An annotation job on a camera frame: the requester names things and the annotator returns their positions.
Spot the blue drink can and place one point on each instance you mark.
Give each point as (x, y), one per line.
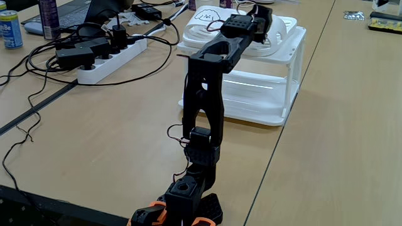
(11, 31)

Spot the white and black device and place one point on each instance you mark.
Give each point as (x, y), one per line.
(380, 4)

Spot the silver foil packet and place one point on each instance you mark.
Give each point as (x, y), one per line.
(354, 15)

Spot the grey computer mouse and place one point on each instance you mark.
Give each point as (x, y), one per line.
(33, 29)

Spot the tall purple drink can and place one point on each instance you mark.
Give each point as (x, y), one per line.
(48, 19)

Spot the black and yellow box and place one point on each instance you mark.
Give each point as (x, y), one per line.
(384, 25)

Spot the dark laptop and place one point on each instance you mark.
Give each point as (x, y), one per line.
(72, 14)

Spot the white two-tier shoe rack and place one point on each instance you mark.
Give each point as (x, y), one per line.
(264, 94)

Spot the black power plug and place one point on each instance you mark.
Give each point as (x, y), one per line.
(119, 36)

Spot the black adapter with green light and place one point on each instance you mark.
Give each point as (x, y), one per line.
(94, 47)

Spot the white power strip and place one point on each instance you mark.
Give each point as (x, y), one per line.
(106, 66)

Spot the dark purple drink can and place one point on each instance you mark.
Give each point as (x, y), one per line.
(192, 4)
(226, 3)

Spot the black power adapter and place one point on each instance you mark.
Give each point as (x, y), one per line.
(72, 58)

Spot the white slipper with dog print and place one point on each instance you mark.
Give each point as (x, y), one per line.
(282, 31)
(201, 34)

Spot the black power brick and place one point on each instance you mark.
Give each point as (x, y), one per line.
(147, 13)

